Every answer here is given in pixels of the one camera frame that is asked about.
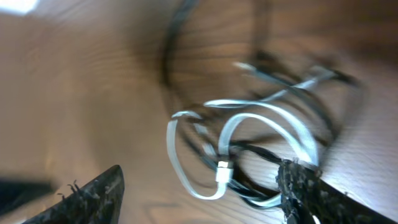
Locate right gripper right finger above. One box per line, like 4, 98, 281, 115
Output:
276, 160, 397, 224

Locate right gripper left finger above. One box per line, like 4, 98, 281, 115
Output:
24, 165, 125, 224

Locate black usb cable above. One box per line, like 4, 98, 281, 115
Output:
160, 0, 364, 209

